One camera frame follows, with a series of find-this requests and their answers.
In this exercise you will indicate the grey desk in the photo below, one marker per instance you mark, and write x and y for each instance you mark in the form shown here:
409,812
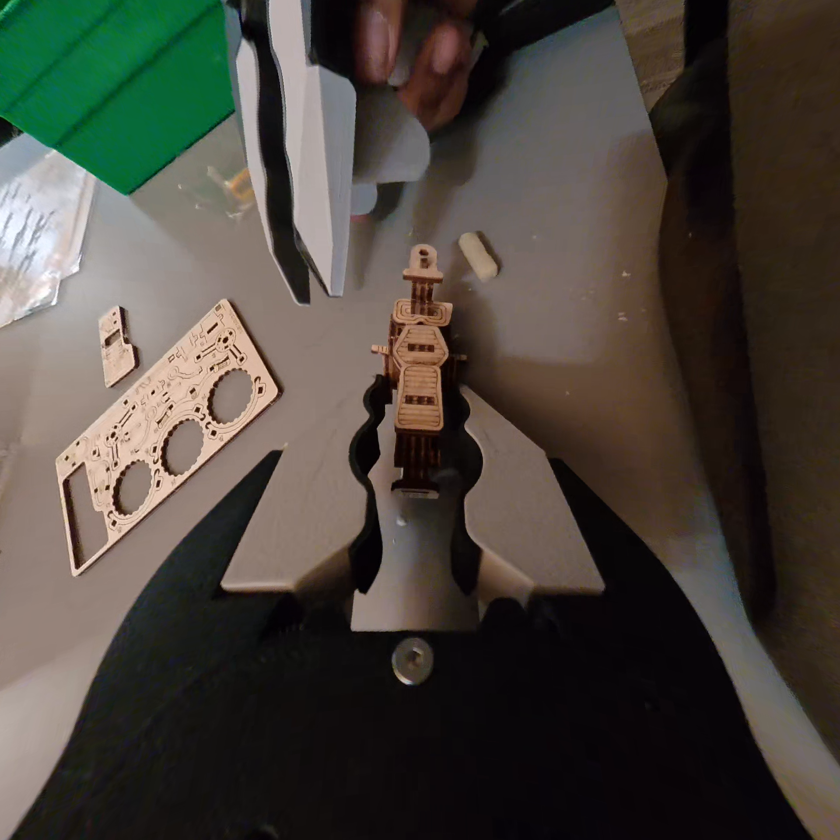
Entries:
558,164

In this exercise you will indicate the small wooden vehicle model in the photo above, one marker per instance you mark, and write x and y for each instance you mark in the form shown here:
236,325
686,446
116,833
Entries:
420,407

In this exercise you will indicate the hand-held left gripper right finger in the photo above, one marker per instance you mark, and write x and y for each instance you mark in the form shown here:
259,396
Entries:
531,525

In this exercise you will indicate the clear plastic bag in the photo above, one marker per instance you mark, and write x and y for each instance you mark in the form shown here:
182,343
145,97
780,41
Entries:
33,229

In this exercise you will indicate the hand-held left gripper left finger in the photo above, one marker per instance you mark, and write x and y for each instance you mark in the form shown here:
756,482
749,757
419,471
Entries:
295,525

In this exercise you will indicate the wooden sheet with round holes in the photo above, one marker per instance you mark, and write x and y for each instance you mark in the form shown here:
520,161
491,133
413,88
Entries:
98,453

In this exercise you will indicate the person's brown clothing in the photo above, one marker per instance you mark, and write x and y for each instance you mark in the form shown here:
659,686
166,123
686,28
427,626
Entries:
807,328

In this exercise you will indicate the small clear parts bag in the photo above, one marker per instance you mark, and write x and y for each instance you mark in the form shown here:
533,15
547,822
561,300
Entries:
233,187

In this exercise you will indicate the small wooden sheet piece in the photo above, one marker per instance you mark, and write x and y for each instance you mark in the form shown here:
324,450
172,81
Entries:
121,367

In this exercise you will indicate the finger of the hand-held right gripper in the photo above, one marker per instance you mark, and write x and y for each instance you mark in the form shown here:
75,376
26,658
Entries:
249,131
325,164

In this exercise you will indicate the person's right hand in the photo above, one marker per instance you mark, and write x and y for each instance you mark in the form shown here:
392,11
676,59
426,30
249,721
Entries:
433,65

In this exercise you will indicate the white wax stick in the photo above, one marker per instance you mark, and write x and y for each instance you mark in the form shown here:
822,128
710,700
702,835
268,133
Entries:
478,256

